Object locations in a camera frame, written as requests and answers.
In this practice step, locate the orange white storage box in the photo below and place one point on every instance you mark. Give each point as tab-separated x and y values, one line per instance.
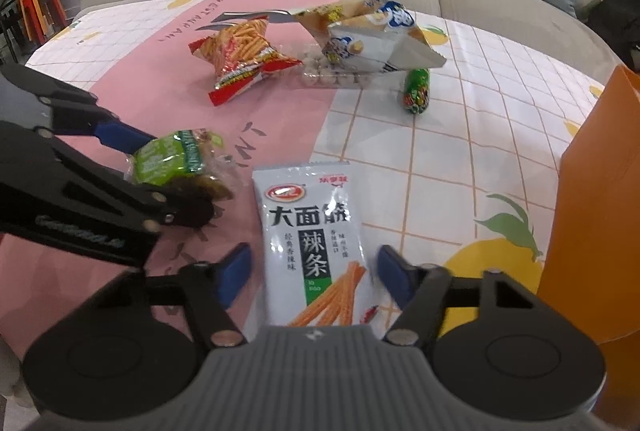
591	275

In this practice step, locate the green raisin snack bag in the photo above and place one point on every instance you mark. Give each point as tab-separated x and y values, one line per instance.
187	163

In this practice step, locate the black backpack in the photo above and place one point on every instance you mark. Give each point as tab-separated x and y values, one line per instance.
617	23

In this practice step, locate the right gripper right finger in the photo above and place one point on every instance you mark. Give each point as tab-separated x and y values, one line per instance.
423	295

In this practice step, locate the clear bag white balls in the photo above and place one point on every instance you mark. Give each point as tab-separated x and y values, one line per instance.
316	71

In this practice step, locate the white blue chips bag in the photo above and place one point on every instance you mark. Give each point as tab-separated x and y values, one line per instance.
369	36

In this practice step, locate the pink white patterned tablecloth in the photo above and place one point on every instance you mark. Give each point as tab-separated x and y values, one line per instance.
470	183

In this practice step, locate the green sausage stick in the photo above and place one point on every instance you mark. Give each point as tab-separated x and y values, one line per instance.
416	95

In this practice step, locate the orange red stool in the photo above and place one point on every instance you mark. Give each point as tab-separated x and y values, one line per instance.
43	19

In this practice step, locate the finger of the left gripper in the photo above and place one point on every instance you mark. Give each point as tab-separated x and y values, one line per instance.
47	177
41	103

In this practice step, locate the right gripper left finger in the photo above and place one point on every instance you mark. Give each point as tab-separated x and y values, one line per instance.
205	292

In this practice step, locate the red Mimi fries bag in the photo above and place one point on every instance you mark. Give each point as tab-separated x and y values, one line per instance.
241	56

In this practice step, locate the white spicy strip packet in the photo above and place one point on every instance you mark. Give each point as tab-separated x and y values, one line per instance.
316	273

